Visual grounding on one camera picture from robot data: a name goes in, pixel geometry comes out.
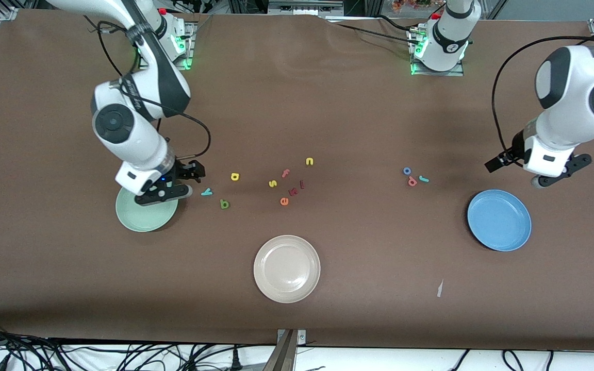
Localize light green plate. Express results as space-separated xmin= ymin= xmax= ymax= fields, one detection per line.
xmin=115 ymin=184 xmax=179 ymax=233

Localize blue plate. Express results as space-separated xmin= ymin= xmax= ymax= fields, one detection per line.
xmin=467 ymin=189 xmax=532 ymax=252

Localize beige plate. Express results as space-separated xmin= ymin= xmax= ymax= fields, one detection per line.
xmin=253 ymin=235 xmax=321 ymax=304

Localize orange flowers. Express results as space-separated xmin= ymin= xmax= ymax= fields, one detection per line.
xmin=391 ymin=0 xmax=433 ymax=13

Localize grey equipment box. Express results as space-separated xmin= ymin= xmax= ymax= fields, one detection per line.
xmin=268 ymin=0 xmax=345 ymax=17

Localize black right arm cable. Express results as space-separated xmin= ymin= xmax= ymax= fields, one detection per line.
xmin=86 ymin=15 xmax=211 ymax=160

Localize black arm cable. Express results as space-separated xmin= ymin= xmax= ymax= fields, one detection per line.
xmin=491 ymin=35 xmax=594 ymax=166
xmin=86 ymin=15 xmax=211 ymax=160

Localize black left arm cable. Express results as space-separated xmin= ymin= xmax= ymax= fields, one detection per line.
xmin=491 ymin=35 xmax=594 ymax=166

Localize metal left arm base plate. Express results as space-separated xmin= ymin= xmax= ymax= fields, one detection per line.
xmin=409 ymin=28 xmax=466 ymax=77

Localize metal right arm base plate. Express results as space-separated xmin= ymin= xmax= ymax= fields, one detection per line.
xmin=171 ymin=22 xmax=195 ymax=71

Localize black cable on table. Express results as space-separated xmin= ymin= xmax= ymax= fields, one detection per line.
xmin=334 ymin=15 xmax=421 ymax=46

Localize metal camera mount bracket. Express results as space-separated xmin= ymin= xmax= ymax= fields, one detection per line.
xmin=263 ymin=329 xmax=307 ymax=371

